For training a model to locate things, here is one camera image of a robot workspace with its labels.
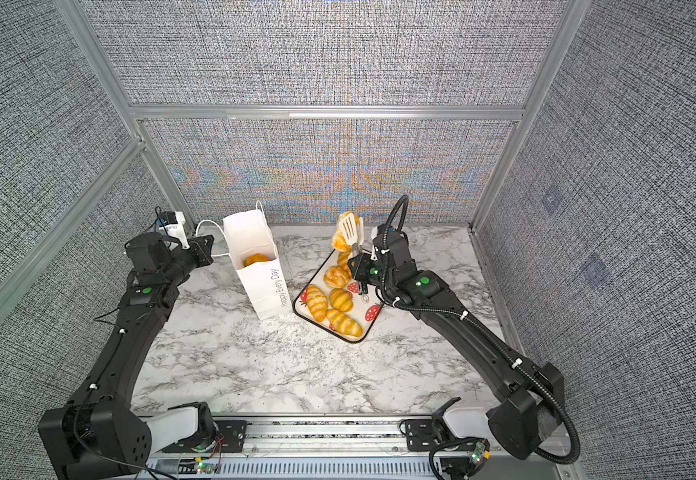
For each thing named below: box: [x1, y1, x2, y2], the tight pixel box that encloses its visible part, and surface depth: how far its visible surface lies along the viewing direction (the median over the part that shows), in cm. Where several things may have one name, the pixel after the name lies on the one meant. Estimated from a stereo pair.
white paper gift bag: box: [223, 200, 293, 322], surface depth 90 cm
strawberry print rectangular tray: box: [294, 249, 383, 343], surface depth 97 cm
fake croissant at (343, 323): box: [326, 309, 363, 337], surface depth 92 cm
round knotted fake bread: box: [323, 265, 352, 289], surface depth 102 cm
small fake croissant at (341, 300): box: [329, 288, 354, 312], surface depth 96 cm
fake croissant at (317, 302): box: [306, 284, 329, 322], surface depth 95 cm
